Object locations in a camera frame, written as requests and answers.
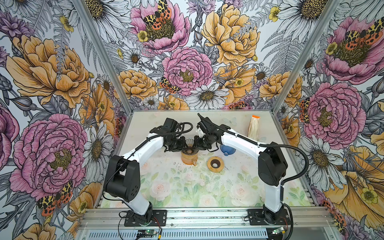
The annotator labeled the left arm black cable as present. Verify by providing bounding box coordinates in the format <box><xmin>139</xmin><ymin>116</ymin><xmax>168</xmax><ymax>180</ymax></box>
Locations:
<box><xmin>101</xmin><ymin>121</ymin><xmax>194</xmax><ymax>202</ymax></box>

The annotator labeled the clear grey glass dripper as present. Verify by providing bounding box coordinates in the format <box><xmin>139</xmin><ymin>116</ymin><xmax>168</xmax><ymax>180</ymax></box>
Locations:
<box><xmin>183</xmin><ymin>138</ymin><xmax>197</xmax><ymax>153</ymax></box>

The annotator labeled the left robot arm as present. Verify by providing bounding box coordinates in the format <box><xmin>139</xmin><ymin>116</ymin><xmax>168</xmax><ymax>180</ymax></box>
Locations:
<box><xmin>103</xmin><ymin>123</ymin><xmax>193</xmax><ymax>225</ymax></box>

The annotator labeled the aluminium frame rail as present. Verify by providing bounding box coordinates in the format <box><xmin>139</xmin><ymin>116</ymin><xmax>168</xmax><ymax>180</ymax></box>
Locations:
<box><xmin>76</xmin><ymin>207</ymin><xmax>342</xmax><ymax>240</ymax></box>

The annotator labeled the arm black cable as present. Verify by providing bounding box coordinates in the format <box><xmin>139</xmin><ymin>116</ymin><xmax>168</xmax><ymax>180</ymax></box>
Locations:
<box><xmin>197</xmin><ymin>113</ymin><xmax>310</xmax><ymax>186</ymax></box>
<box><xmin>101</xmin><ymin>121</ymin><xmax>194</xmax><ymax>202</ymax></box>

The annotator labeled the orange glass carafe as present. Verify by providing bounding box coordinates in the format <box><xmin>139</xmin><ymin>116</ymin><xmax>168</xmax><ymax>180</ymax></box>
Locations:
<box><xmin>181</xmin><ymin>152</ymin><xmax>198</xmax><ymax>166</ymax></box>

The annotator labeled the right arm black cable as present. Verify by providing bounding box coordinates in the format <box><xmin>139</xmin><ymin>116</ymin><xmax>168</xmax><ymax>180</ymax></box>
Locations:
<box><xmin>197</xmin><ymin>113</ymin><xmax>310</xmax><ymax>186</ymax></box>

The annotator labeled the blue glass dripper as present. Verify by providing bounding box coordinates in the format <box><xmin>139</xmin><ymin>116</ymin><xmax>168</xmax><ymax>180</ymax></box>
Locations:
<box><xmin>220</xmin><ymin>145</ymin><xmax>236</xmax><ymax>157</ymax></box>

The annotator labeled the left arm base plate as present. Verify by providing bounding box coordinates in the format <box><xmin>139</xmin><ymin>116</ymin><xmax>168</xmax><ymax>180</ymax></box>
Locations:
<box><xmin>124</xmin><ymin>210</ymin><xmax>168</xmax><ymax>227</ymax></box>

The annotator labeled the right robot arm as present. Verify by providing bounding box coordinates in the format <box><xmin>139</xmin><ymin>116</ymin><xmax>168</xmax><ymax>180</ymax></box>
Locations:
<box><xmin>194</xmin><ymin>114</ymin><xmax>288</xmax><ymax>224</ymax></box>

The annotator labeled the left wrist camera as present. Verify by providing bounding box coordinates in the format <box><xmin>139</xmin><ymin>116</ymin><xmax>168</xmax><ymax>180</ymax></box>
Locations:
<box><xmin>163</xmin><ymin>118</ymin><xmax>179</xmax><ymax>133</ymax></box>

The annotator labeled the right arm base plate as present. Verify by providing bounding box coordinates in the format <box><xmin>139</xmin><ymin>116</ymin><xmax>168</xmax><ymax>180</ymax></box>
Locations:
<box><xmin>247</xmin><ymin>209</ymin><xmax>291</xmax><ymax>226</ymax></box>

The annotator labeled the coffee filter pack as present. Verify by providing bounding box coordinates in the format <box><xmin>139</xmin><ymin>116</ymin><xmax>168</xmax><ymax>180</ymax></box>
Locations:
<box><xmin>248</xmin><ymin>115</ymin><xmax>261</xmax><ymax>141</ymax></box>

